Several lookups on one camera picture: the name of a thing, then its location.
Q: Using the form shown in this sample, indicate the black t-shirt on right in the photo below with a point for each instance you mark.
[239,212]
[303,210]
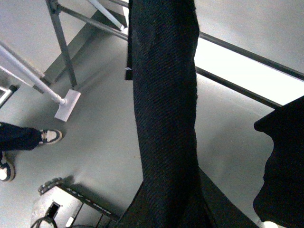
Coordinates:
[281,198]

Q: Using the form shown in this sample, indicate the dark metal rack frame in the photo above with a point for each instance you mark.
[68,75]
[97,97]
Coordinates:
[240,70]

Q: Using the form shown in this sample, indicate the person's dark trouser leg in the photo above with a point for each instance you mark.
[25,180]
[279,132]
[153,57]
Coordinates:
[14,138]

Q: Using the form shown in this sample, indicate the white pole floor stand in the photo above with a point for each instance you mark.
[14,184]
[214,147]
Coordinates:
[66,104]

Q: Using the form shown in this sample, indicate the black t-shirt small logo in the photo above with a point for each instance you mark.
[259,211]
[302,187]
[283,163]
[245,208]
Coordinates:
[175,193]

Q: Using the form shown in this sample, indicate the white black sneaker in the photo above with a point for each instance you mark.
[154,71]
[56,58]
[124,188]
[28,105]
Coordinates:
[7,170]
[49,137]

